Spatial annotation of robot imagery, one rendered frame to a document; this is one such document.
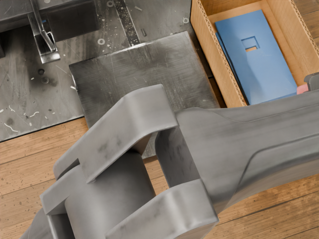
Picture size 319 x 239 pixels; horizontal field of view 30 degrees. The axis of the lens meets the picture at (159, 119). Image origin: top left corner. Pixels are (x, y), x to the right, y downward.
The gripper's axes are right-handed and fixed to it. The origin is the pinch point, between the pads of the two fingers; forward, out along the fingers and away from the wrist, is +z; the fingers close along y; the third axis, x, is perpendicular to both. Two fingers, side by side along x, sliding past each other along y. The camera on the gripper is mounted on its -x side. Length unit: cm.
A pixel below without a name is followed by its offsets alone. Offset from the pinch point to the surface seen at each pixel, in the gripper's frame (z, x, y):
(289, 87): 10.7, -2.5, 0.3
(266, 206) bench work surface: 4.2, 6.3, -11.8
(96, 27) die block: 21.1, 19.2, 14.2
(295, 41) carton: 12.5, -5.3, 5.8
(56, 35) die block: 20.3, 24.8, 14.7
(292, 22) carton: 11.8, -5.3, 8.4
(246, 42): 15.8, 0.3, 7.1
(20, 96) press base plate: 18.2, 31.7, 8.1
